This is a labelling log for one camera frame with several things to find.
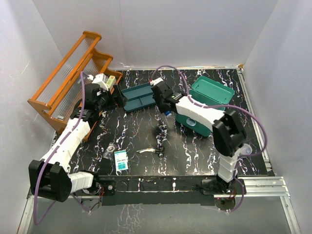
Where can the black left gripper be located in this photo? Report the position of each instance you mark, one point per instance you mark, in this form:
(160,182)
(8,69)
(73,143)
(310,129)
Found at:
(120,100)

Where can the teal white sachet packet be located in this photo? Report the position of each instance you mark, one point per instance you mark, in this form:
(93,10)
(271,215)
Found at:
(121,160)

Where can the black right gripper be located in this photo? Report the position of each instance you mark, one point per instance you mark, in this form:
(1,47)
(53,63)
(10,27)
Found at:
(161,108)

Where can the teal medicine kit box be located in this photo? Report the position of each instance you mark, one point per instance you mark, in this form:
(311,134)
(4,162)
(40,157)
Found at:
(209,92)

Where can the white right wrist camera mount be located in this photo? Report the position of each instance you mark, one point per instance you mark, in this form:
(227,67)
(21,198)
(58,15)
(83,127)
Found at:
(155,81)

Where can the aluminium frame rail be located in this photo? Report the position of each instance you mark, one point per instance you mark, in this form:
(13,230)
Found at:
(171,206)

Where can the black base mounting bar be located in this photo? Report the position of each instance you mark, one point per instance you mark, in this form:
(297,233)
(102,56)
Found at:
(183,189)

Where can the yellow white small box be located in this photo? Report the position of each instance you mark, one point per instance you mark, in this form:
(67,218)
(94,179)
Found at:
(111,81)

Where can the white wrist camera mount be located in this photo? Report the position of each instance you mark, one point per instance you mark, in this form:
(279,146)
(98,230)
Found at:
(99,79)
(155,81)

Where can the dark teal divided tray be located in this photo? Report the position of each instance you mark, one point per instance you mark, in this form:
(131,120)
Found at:
(139,97)

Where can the orange wooden shelf rack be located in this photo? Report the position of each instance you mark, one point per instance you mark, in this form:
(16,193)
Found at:
(56,97)

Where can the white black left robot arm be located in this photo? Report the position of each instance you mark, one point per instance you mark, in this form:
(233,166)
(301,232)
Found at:
(48,176)

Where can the black handled scissors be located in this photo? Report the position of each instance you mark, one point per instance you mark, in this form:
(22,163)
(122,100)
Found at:
(159,151)

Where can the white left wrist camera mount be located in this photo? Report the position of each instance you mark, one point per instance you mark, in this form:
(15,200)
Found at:
(99,79)

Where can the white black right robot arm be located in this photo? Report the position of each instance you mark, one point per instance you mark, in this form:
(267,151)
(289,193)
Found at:
(228,132)

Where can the small clear zip bag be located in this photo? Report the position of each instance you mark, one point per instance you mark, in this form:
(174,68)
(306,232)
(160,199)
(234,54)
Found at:
(109,152)

